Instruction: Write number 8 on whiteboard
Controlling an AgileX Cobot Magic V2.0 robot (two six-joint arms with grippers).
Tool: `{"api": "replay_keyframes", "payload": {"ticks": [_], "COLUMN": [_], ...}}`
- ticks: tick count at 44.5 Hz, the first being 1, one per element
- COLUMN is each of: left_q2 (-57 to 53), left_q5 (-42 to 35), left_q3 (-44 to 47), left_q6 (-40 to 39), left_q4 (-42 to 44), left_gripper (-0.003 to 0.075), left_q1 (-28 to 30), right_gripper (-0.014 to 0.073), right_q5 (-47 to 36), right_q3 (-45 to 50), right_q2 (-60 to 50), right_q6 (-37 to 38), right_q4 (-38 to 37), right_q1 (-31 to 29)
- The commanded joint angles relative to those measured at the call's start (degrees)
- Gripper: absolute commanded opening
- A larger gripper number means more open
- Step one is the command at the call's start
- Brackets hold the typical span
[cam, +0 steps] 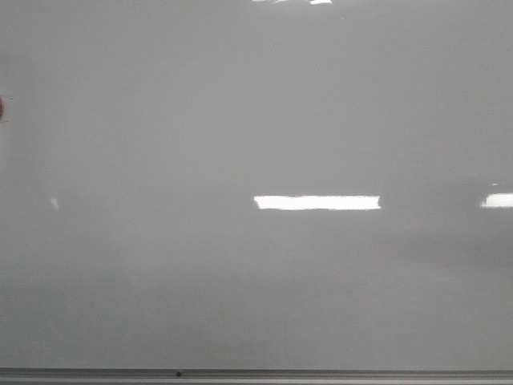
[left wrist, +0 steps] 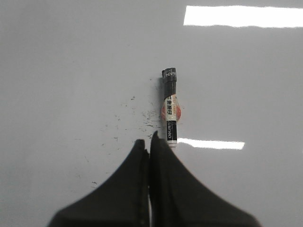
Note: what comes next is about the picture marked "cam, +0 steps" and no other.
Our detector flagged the white whiteboard with aluminium frame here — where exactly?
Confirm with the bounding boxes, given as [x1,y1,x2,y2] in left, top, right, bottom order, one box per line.
[1,1,512,371]

